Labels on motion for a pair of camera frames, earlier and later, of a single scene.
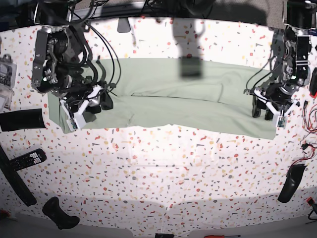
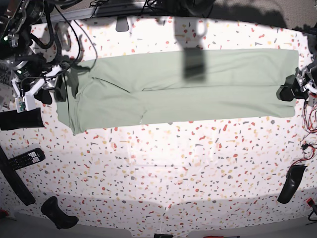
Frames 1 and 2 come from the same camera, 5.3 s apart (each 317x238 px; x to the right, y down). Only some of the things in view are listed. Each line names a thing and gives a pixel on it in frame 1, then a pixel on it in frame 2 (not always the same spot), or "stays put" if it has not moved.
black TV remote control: x=27 y=160 stays put
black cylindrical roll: x=21 y=120 stays put
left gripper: x=70 y=89 → x=28 y=71
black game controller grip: x=52 y=208 stays put
